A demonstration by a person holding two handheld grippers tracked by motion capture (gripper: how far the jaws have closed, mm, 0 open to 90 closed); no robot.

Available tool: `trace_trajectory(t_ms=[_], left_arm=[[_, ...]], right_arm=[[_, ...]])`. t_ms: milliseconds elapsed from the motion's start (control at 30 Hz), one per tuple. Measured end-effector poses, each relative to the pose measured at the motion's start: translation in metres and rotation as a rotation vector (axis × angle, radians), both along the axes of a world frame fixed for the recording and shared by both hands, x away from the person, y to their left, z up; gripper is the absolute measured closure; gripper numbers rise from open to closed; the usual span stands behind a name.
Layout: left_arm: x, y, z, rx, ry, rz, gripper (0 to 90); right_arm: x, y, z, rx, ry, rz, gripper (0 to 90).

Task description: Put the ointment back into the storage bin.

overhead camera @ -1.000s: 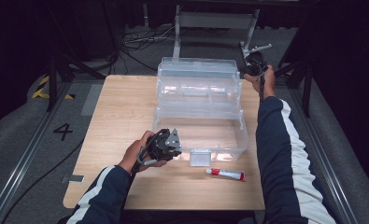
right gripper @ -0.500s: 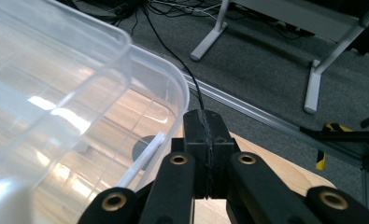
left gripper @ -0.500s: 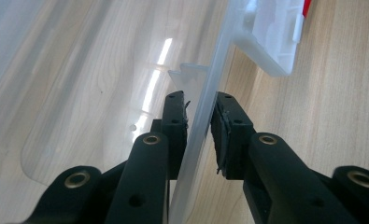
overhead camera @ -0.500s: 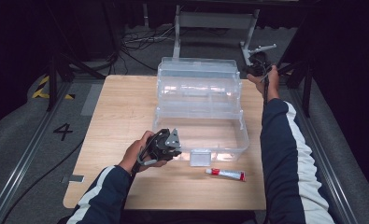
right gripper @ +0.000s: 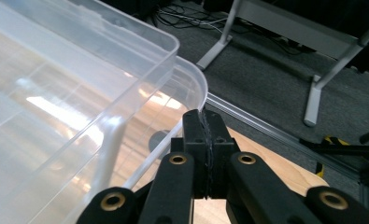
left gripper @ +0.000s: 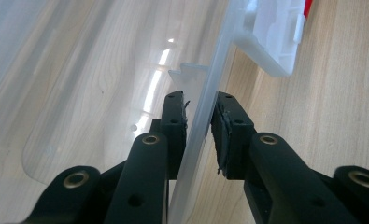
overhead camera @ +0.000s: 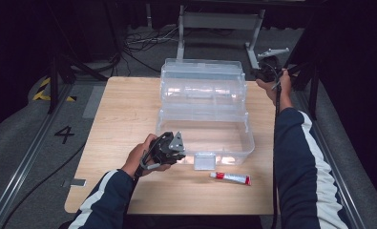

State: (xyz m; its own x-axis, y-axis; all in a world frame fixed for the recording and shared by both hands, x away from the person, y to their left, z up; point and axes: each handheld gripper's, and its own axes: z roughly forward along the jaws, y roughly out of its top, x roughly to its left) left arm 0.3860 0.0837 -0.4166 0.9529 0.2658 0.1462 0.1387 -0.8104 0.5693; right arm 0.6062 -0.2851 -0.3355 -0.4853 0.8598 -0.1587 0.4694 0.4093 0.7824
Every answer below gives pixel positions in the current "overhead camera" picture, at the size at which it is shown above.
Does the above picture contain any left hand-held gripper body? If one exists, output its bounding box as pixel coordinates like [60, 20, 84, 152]
[143, 131, 186, 166]

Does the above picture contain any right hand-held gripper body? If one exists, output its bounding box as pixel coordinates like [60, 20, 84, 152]
[251, 47, 290, 84]

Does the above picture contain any white red ointment tube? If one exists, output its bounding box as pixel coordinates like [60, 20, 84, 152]
[209, 171, 252, 186]

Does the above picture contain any clear plastic storage box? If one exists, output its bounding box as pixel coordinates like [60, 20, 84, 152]
[156, 57, 256, 171]

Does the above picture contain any person's right hand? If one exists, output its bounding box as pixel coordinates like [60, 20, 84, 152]
[256, 69, 294, 104]

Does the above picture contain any person's left hand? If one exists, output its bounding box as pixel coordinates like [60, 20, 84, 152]
[121, 133, 173, 179]

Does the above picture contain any grey metal stand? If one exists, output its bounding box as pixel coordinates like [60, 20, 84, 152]
[176, 4, 266, 70]

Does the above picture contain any large grey floor tape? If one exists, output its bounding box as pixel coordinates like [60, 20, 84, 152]
[81, 85, 106, 120]

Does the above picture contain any small grey floor tape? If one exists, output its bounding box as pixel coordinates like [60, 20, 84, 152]
[60, 178, 87, 189]

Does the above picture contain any black tripod stand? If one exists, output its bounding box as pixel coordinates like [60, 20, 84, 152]
[47, 53, 109, 115]

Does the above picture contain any yellow black floor tape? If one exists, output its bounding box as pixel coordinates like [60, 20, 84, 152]
[32, 76, 77, 103]

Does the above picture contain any black frame stand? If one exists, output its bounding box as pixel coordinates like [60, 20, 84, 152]
[287, 61, 321, 121]

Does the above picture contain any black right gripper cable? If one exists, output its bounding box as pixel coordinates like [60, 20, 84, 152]
[265, 62, 284, 229]

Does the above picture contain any bundle of floor cables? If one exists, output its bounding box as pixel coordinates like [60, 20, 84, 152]
[122, 25, 180, 55]

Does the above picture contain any aluminium floor rail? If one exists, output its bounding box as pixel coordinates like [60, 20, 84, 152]
[0, 84, 73, 229]
[295, 90, 367, 229]

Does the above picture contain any black floor cable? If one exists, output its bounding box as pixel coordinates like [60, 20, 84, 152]
[1, 139, 89, 229]

